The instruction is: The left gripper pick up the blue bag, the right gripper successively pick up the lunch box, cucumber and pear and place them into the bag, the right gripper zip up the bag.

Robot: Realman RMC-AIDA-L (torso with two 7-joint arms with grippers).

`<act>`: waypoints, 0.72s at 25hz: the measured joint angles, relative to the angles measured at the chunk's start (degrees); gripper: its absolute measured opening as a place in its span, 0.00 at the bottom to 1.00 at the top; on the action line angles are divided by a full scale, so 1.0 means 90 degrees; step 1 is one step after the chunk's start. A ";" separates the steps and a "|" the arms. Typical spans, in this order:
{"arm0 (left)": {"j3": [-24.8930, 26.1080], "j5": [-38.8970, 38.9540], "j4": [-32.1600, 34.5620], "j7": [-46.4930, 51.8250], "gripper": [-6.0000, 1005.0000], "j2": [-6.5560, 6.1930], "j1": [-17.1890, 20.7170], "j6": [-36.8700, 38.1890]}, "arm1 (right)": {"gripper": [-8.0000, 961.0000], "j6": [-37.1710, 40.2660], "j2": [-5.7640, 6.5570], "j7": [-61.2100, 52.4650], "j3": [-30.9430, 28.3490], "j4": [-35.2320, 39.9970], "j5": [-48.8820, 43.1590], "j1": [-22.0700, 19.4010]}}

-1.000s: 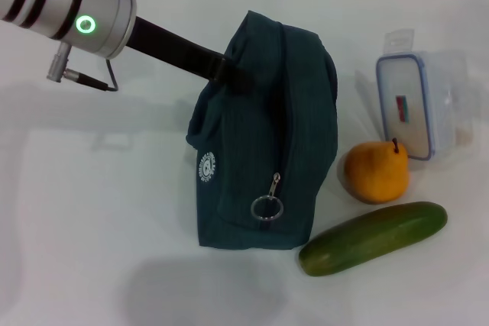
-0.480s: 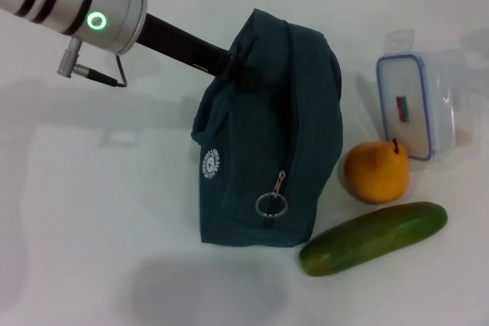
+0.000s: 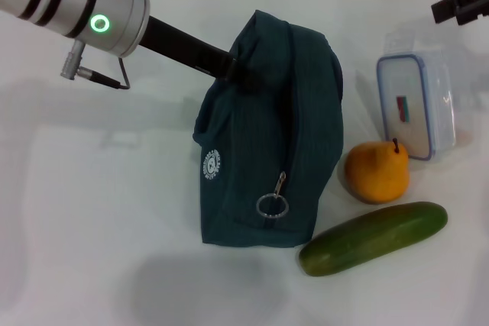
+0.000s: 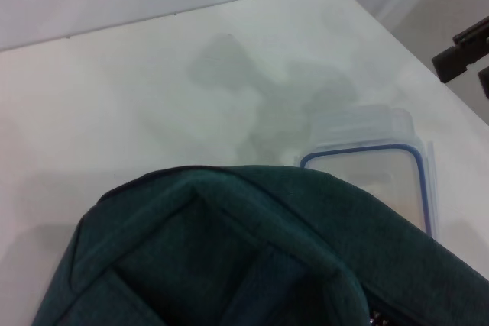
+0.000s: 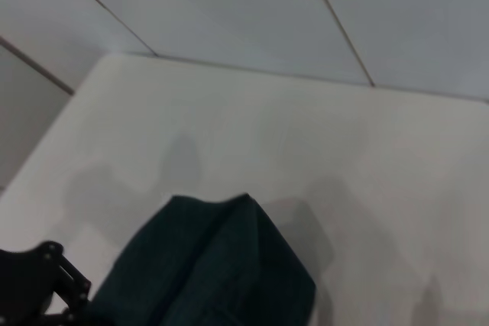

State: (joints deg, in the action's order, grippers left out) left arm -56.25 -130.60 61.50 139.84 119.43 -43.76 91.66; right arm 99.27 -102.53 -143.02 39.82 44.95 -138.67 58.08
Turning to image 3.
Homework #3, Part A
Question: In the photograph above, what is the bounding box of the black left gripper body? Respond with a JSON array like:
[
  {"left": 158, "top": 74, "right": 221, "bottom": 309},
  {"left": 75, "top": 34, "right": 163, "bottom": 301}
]
[{"left": 139, "top": 15, "right": 235, "bottom": 80}]

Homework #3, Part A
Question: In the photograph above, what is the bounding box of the teal insulated lunch bag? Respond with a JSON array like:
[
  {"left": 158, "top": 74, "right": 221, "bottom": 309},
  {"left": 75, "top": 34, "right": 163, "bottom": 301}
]
[{"left": 193, "top": 8, "right": 345, "bottom": 249}]

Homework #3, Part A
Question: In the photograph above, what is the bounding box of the clear container with blue-rimmed lid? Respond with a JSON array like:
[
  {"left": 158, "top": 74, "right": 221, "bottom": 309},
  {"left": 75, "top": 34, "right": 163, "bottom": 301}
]
[{"left": 376, "top": 31, "right": 458, "bottom": 162}]

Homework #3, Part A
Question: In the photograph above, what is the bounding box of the yellow pear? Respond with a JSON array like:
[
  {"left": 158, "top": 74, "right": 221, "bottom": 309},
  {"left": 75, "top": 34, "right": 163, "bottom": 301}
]
[{"left": 344, "top": 137, "right": 411, "bottom": 205}]

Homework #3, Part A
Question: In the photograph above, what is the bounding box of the green cucumber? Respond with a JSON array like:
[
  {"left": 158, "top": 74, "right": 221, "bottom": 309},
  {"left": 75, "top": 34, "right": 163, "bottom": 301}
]
[{"left": 298, "top": 201, "right": 449, "bottom": 277}]

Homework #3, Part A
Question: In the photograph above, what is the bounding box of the silver plug with black cable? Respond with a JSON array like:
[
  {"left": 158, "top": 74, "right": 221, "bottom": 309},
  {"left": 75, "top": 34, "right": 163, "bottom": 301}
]
[{"left": 59, "top": 40, "right": 131, "bottom": 91}]

